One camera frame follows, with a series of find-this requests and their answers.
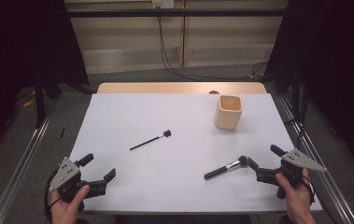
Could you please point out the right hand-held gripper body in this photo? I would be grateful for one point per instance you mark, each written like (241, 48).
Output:
(300, 160)

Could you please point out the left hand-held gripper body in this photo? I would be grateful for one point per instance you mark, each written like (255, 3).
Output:
(65, 174)

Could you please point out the black makeup brush silver ferrule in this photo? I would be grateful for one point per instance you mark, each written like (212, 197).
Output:
(219, 171)

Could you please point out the thin black applicator brush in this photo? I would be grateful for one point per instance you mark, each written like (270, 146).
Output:
(148, 142)

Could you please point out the beige square holder cup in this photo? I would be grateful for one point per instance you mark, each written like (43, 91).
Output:
(226, 119)

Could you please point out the person's left hand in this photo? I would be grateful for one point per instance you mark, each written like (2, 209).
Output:
(65, 211)

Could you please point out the person's right hand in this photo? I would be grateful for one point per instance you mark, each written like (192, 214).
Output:
(297, 199)

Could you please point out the black metal stand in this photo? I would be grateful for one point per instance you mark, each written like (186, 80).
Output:
(39, 105)
(295, 93)

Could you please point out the white table cover sheet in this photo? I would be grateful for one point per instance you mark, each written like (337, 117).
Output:
(171, 118)

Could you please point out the black curtain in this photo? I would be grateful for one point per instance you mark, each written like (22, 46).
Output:
(336, 62)
(19, 46)

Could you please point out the black horizontal bar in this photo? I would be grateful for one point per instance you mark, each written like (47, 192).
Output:
(177, 12)

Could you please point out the aluminium floor rail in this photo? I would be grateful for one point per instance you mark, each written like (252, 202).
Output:
(19, 174)
(327, 180)

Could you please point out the white wall socket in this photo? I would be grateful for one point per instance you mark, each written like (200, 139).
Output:
(162, 3)

